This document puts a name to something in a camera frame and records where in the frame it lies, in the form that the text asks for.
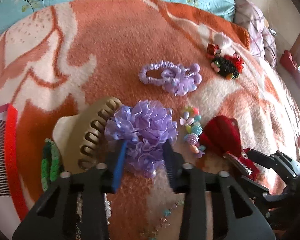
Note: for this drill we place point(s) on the red velvet bow clip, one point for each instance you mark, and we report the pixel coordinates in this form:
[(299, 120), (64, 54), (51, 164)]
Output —
[(221, 135)]

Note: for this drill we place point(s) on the tan plastic claw clip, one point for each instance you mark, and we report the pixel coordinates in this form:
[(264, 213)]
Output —
[(78, 137)]

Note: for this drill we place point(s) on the red shallow gift box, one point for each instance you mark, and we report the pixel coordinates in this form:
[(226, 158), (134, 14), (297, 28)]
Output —
[(13, 209)]

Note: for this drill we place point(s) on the red cloth item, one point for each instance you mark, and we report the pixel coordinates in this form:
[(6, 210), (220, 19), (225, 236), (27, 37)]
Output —
[(290, 66)]

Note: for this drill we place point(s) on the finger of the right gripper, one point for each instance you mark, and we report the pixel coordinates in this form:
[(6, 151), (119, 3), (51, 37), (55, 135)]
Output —
[(245, 173), (266, 161)]

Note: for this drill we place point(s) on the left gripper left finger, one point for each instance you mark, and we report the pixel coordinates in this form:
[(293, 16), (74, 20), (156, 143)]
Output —
[(115, 162)]

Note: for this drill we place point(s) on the purple satin scrunchie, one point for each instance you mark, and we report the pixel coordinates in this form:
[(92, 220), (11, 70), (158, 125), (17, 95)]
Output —
[(172, 78)]

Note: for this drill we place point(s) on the plaid purple pillow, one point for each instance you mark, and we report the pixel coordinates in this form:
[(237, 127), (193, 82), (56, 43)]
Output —
[(262, 41)]

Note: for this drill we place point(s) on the purple ruffled hair flower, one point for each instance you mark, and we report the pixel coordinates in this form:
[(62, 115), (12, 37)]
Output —
[(146, 127)]

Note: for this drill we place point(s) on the red white small hair clip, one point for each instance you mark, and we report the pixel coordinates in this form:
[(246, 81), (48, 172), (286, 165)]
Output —
[(213, 50)]

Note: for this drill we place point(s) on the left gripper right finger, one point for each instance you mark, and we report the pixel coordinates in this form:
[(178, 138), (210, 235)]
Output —
[(174, 168)]

